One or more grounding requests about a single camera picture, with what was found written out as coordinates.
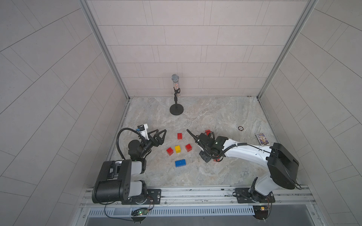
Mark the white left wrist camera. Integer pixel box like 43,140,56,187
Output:
137,124,149,140

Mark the glittery silver microphone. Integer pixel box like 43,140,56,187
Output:
171,74,181,95

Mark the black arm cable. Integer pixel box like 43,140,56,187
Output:
186,128,204,145
116,128,142,160

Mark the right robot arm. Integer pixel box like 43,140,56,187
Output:
188,131,301,202

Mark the yellow lego brick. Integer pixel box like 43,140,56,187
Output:
175,146,181,153

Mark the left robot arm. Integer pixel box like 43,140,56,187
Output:
92,125,167,205

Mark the printed card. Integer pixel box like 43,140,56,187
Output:
255,133,270,146

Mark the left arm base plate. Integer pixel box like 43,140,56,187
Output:
122,189,162,205

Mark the right circuit board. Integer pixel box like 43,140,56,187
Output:
253,206,272,221

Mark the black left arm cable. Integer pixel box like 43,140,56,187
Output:
116,128,142,160

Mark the dark blue lego brick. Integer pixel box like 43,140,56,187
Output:
175,159,186,168

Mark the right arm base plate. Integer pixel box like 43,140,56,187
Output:
232,188,275,203

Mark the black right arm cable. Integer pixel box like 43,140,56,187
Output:
186,128,204,145

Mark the aluminium rail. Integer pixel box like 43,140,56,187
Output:
80,186,316,214

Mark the red lego brick top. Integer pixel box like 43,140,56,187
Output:
177,133,183,140

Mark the left green circuit board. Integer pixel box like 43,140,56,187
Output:
131,208,150,222

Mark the black microphone stand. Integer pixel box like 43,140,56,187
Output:
170,88,184,115

